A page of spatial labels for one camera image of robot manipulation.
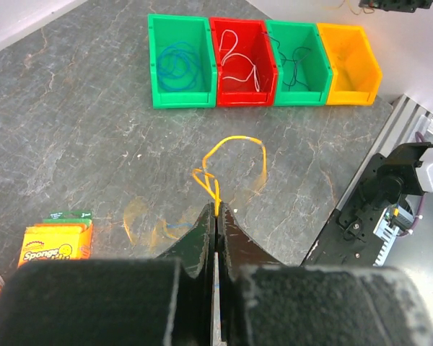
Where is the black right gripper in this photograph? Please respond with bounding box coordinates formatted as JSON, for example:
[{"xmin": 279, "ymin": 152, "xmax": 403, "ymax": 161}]
[{"xmin": 359, "ymin": 0, "xmax": 433, "ymax": 13}]

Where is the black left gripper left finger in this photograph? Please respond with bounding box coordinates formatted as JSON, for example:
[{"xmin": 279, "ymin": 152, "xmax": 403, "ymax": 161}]
[{"xmin": 153, "ymin": 203, "xmax": 216, "ymax": 345}]

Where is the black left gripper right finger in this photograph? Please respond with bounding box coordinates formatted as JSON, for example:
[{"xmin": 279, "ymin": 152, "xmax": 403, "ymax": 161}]
[{"xmin": 216, "ymin": 205, "xmax": 281, "ymax": 345}]

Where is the yellow cable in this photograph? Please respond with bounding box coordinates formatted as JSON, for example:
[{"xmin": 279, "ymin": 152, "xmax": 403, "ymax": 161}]
[{"xmin": 122, "ymin": 136, "xmax": 268, "ymax": 253}]

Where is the yellow storage bin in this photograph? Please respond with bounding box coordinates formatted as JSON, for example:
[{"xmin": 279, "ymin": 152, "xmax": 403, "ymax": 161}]
[{"xmin": 317, "ymin": 23, "xmax": 382, "ymax": 106}]

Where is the green storage bin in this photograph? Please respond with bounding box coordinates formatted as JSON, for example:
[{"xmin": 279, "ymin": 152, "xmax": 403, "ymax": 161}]
[
  {"xmin": 266, "ymin": 20, "xmax": 333, "ymax": 107},
  {"xmin": 147, "ymin": 14, "xmax": 218, "ymax": 109}
]

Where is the black cable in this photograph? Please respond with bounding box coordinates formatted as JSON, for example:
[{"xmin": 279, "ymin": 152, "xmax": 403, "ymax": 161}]
[{"xmin": 261, "ymin": 32, "xmax": 311, "ymax": 91}]

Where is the white cable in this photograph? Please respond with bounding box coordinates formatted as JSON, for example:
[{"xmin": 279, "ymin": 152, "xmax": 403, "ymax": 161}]
[{"xmin": 218, "ymin": 29, "xmax": 261, "ymax": 91}]

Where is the red storage bin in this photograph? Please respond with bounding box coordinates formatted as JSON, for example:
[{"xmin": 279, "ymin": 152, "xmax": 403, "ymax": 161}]
[{"xmin": 209, "ymin": 17, "xmax": 278, "ymax": 107}]

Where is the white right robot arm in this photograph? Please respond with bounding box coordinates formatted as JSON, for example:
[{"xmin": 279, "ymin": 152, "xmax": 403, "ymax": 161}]
[{"xmin": 337, "ymin": 133, "xmax": 433, "ymax": 240}]

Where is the orange yellow crayon box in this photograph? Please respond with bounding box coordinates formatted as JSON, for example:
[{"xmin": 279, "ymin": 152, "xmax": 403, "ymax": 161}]
[{"xmin": 18, "ymin": 210, "xmax": 93, "ymax": 266}]

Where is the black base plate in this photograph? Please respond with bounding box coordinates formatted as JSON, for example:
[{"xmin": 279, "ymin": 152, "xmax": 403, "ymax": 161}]
[{"xmin": 301, "ymin": 154, "xmax": 385, "ymax": 266}]

